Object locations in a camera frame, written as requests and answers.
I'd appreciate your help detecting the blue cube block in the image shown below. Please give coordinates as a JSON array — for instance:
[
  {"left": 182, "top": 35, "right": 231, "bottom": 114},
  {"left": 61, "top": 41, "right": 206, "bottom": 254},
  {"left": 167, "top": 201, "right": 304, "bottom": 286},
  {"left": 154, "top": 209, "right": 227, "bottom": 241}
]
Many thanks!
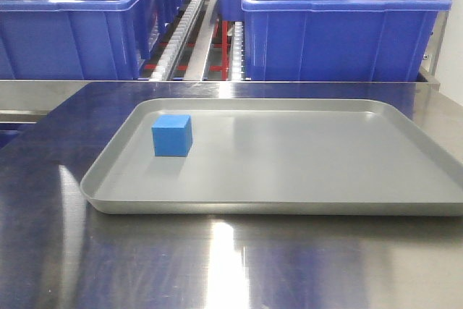
[{"left": 151, "top": 114, "right": 192, "bottom": 157}]

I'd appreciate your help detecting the white roller track right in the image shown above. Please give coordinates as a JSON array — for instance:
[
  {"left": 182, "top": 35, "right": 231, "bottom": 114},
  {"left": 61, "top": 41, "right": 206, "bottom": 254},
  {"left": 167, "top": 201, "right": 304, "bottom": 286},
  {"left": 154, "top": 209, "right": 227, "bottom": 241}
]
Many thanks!
[{"left": 229, "top": 22, "right": 245, "bottom": 82}]

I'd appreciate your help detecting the white roller track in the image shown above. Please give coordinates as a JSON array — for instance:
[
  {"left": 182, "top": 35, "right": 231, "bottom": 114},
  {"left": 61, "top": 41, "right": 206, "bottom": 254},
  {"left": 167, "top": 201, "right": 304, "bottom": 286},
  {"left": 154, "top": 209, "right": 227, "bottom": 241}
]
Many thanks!
[
  {"left": 229, "top": 22, "right": 245, "bottom": 82},
  {"left": 148, "top": 0, "right": 204, "bottom": 82}
]

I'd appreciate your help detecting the white roller track left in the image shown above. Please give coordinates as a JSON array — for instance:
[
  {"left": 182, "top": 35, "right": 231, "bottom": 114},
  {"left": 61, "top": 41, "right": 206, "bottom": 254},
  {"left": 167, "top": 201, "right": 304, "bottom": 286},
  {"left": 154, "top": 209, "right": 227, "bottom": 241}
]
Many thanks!
[{"left": 148, "top": 0, "right": 204, "bottom": 82}]

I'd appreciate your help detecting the grey metal tray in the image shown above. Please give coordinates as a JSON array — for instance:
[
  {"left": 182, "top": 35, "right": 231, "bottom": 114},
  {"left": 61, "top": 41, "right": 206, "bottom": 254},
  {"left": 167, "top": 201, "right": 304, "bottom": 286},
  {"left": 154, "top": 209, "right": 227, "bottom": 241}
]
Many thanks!
[{"left": 80, "top": 98, "right": 462, "bottom": 216}]

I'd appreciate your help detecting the blue bin front right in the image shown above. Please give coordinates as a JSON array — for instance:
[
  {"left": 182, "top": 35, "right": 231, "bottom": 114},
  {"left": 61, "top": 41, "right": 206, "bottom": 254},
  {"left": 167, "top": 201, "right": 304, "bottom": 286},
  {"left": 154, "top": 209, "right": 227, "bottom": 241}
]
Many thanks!
[{"left": 242, "top": 0, "right": 451, "bottom": 82}]

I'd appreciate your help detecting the blue bin front left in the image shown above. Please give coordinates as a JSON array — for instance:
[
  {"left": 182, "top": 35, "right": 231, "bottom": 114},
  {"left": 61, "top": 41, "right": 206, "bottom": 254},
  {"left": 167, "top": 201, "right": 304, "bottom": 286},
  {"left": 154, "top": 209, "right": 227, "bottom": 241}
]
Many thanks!
[{"left": 0, "top": 0, "right": 163, "bottom": 80}]

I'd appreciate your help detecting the steel shelf divider rail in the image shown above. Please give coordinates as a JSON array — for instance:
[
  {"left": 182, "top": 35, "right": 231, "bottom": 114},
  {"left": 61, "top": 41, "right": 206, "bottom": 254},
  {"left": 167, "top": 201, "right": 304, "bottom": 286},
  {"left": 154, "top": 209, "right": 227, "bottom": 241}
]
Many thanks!
[{"left": 183, "top": 0, "right": 218, "bottom": 82}]

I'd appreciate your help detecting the red metal frame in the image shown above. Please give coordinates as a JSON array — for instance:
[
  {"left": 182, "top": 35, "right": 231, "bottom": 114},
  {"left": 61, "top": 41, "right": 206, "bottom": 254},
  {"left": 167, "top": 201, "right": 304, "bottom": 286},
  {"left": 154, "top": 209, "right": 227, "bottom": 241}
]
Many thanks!
[{"left": 208, "top": 20, "right": 230, "bottom": 81}]

